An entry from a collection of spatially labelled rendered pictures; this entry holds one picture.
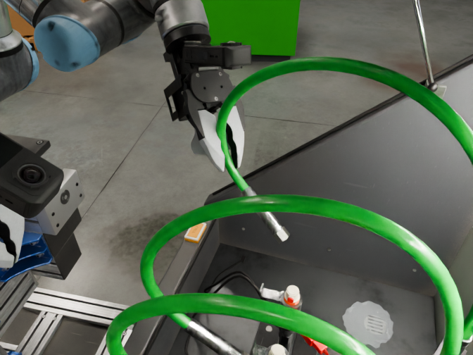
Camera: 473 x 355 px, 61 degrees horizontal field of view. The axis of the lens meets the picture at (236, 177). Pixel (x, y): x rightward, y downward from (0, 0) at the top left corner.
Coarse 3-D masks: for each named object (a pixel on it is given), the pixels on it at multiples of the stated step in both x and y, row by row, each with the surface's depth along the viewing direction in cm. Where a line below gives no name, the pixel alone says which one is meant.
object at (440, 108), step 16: (288, 64) 43; (304, 64) 42; (320, 64) 40; (336, 64) 39; (352, 64) 38; (368, 64) 37; (256, 80) 47; (384, 80) 37; (400, 80) 36; (240, 96) 51; (416, 96) 35; (432, 96) 35; (224, 112) 54; (432, 112) 35; (448, 112) 34; (224, 128) 56; (448, 128) 35; (464, 128) 34; (224, 144) 58; (464, 144) 35; (240, 176) 60; (464, 320) 45; (464, 336) 45
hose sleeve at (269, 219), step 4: (248, 188) 60; (244, 192) 60; (248, 192) 59; (252, 192) 60; (244, 196) 60; (260, 212) 59; (264, 212) 59; (268, 212) 59; (260, 216) 60; (264, 216) 59; (268, 216) 59; (272, 216) 59; (264, 220) 60; (268, 220) 59; (272, 220) 59; (276, 220) 59; (268, 224) 59; (272, 224) 59; (276, 224) 59; (280, 224) 60; (272, 228) 59; (276, 228) 59; (280, 228) 59; (272, 232) 60; (276, 232) 59
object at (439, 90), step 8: (416, 0) 55; (416, 8) 55; (416, 16) 56; (424, 32) 57; (424, 40) 57; (424, 48) 58; (424, 56) 58; (424, 64) 59; (432, 80) 60; (432, 88) 60; (440, 88) 60; (440, 96) 61
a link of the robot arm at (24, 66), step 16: (0, 0) 79; (0, 16) 81; (0, 32) 82; (16, 32) 87; (0, 48) 83; (16, 48) 86; (0, 64) 85; (16, 64) 87; (32, 64) 92; (0, 80) 85; (16, 80) 89; (32, 80) 94; (0, 96) 87
